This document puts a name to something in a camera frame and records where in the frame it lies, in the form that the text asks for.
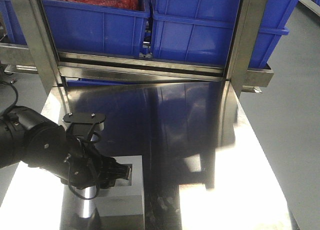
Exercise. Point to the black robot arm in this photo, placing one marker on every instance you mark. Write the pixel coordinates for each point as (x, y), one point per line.
(30, 137)

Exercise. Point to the gray square foam base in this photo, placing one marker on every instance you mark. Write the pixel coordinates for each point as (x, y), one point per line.
(126, 198)

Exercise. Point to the blue plastic bin right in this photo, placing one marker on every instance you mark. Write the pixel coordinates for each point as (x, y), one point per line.
(200, 31)

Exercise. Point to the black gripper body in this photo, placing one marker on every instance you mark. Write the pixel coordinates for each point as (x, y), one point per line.
(88, 167)

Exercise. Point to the blue bin with red contents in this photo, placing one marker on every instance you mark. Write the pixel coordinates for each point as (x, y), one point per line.
(94, 28)

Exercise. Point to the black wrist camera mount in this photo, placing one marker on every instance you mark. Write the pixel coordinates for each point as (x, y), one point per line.
(84, 125)

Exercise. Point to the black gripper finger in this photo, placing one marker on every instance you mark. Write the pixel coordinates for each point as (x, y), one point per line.
(123, 171)

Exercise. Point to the stainless steel rack frame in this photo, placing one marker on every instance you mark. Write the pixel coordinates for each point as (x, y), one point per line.
(40, 56)

